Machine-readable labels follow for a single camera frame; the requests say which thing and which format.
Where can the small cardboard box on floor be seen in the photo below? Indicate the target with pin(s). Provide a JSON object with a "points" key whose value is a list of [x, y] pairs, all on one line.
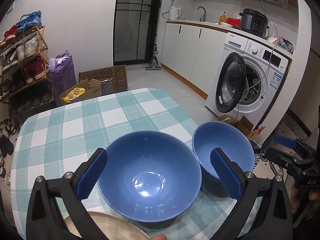
{"points": [[243, 125]]}

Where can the white kitchen cabinets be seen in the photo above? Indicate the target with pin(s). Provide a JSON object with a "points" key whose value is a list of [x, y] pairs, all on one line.
{"points": [[191, 53]]}

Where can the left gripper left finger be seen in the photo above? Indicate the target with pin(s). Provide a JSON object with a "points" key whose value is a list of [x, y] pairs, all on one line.
{"points": [[88, 173]]}

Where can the black framed glass door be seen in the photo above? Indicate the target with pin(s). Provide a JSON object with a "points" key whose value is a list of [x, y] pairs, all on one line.
{"points": [[134, 34]]}

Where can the black pressure cooker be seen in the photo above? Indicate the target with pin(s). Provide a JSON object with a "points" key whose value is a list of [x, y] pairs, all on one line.
{"points": [[253, 22]]}

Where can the large blue bowl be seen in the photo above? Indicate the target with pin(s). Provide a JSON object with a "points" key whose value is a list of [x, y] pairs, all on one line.
{"points": [[150, 176]]}

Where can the upright vacuum cleaner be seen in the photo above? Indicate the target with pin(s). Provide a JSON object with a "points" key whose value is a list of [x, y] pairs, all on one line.
{"points": [[154, 64]]}

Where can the white washing machine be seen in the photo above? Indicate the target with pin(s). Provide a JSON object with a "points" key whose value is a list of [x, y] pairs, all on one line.
{"points": [[248, 80]]}

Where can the bamboo shoe rack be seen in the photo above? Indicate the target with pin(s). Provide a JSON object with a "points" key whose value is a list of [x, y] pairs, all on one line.
{"points": [[25, 82]]}

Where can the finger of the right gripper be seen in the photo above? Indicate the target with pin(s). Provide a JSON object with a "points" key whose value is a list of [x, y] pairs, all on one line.
{"points": [[284, 141], [288, 161]]}

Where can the open cardboard box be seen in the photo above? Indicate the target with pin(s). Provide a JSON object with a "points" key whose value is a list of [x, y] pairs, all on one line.
{"points": [[87, 89]]}

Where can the person's left hand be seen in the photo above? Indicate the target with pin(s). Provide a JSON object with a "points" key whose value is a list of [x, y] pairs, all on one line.
{"points": [[159, 237]]}

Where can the purple plastic bag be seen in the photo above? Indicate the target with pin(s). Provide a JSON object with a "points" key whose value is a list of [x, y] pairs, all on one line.
{"points": [[61, 73]]}

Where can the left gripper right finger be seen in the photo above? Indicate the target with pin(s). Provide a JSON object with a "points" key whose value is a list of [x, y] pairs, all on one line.
{"points": [[229, 173]]}

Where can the red box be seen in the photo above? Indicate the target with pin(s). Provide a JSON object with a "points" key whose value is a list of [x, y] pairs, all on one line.
{"points": [[233, 21]]}

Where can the yellow snack packet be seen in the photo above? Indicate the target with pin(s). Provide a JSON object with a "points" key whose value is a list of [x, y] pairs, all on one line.
{"points": [[73, 94]]}

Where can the person's right hand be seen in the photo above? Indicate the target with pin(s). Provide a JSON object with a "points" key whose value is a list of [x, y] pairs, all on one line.
{"points": [[296, 199]]}

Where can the white electric kettle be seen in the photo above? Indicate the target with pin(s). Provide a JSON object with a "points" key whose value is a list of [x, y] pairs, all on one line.
{"points": [[174, 13]]}

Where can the patterned flat cardboard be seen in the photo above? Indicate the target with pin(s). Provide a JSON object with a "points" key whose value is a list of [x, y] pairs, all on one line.
{"points": [[118, 74]]}

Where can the cream ridged plate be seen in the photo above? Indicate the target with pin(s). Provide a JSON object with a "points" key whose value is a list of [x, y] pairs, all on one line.
{"points": [[115, 228]]}

